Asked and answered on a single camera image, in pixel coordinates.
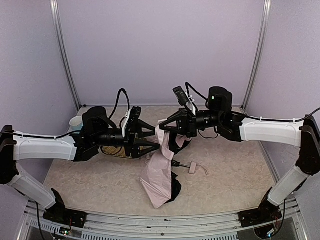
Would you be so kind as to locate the pink and black umbrella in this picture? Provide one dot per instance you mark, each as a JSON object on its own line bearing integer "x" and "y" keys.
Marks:
{"x": 158, "y": 180}

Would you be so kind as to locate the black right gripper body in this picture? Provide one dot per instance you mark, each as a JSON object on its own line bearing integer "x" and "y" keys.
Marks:
{"x": 188, "y": 122}

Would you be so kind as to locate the aluminium front rail base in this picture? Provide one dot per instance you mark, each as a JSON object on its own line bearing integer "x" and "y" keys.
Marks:
{"x": 287, "y": 225}

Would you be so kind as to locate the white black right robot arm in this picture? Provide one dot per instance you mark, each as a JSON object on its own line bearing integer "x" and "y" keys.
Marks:
{"x": 237, "y": 127}

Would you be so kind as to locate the light blue mug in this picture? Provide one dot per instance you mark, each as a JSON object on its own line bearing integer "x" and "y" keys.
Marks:
{"x": 76, "y": 123}

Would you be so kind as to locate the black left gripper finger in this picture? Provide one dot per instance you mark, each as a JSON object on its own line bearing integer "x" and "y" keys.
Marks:
{"x": 144, "y": 128}
{"x": 145, "y": 147}

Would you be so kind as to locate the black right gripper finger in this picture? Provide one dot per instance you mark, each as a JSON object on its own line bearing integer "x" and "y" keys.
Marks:
{"x": 171, "y": 120}
{"x": 170, "y": 129}

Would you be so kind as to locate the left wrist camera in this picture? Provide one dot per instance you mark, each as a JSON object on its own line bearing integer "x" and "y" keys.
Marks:
{"x": 131, "y": 116}

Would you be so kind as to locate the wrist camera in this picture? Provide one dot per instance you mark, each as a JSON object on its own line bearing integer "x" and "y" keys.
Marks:
{"x": 185, "y": 100}
{"x": 131, "y": 116}

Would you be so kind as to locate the woven bamboo tray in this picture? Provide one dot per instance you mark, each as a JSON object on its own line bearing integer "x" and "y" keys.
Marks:
{"x": 118, "y": 152}

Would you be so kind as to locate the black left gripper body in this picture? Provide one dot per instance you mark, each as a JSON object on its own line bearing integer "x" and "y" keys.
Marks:
{"x": 131, "y": 141}

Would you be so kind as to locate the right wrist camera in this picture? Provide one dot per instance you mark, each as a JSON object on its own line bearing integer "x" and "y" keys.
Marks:
{"x": 185, "y": 100}

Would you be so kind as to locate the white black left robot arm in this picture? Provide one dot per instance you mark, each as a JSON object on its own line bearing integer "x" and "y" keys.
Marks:
{"x": 98, "y": 131}

